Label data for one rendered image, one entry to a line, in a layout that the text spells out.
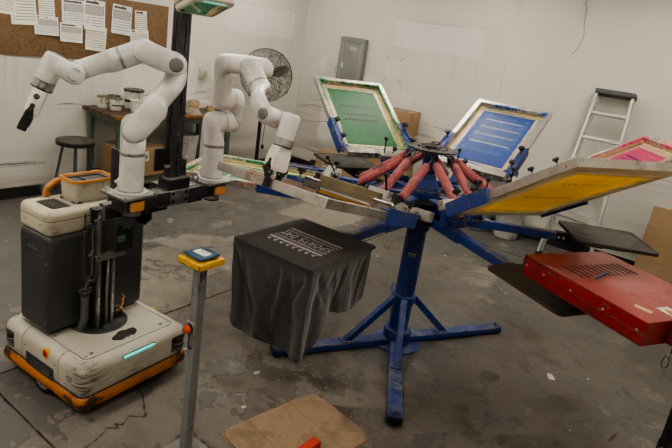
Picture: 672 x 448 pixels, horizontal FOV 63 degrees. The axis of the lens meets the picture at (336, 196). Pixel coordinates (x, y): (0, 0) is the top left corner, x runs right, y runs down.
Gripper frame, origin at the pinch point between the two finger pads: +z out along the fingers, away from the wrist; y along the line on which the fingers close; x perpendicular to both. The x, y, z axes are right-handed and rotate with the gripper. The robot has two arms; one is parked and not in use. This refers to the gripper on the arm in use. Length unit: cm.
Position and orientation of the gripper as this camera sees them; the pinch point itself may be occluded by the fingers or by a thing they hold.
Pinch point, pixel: (271, 183)
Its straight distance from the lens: 219.8
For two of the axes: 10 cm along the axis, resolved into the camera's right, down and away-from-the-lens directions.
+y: -5.3, -1.2, -8.4
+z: -2.9, 9.6, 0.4
